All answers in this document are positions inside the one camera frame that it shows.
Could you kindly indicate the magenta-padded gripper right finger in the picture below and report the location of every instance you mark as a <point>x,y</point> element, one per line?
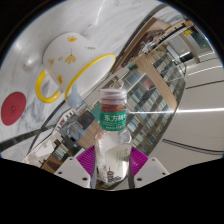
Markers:
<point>151,170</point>

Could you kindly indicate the long bookshelf full of books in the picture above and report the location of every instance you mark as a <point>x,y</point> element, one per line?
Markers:
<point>150,110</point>
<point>171,70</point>

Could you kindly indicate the flat round red coaster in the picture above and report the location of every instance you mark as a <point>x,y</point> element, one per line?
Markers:
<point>13,109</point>

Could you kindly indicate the clear green-labelled drink bottle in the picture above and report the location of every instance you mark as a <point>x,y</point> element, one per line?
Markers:
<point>113,156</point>

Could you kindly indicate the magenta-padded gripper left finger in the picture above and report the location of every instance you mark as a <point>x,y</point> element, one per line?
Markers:
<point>73,171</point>

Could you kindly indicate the dark building architectural model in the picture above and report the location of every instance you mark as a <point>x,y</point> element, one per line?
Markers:
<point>81,125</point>

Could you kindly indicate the white mug with yellow rim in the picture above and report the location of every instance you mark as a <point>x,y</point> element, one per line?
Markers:
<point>66,56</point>

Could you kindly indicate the small light blue ball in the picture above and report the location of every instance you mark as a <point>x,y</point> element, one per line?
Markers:
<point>74,98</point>

